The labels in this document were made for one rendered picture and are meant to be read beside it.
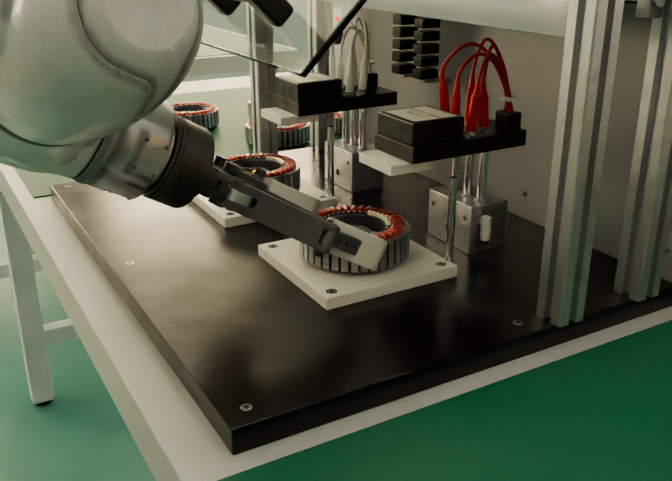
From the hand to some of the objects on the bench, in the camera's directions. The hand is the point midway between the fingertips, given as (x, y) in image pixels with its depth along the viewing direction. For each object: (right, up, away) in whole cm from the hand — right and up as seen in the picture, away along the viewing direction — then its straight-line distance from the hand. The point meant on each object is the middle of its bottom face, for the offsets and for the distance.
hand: (336, 229), depth 77 cm
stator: (-10, +15, +58) cm, 60 cm away
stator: (+2, -3, +2) cm, 4 cm away
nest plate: (+2, -4, +3) cm, 5 cm away
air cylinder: (+14, -1, +9) cm, 17 cm away
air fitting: (+16, -2, +5) cm, 17 cm away
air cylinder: (+2, +6, +29) cm, 30 cm away
